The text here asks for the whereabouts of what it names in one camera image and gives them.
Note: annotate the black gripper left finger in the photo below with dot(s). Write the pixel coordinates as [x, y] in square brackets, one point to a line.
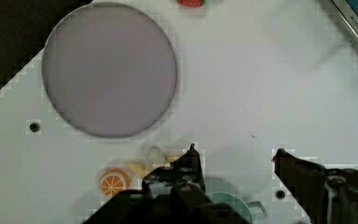
[185, 170]

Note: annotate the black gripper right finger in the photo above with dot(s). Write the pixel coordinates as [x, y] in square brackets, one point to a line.
[328, 196]

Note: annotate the peeled banana toy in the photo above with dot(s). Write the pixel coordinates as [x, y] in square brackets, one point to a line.
[154, 159]

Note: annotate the green mug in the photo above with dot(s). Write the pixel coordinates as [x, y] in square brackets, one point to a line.
[221, 191]

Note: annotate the orange slice toy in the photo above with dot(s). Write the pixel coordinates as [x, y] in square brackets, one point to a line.
[113, 182]

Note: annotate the round lilac plate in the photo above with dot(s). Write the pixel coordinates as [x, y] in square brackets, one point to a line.
[109, 70]

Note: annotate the red strawberry toy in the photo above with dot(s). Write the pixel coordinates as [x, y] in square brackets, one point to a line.
[191, 3]

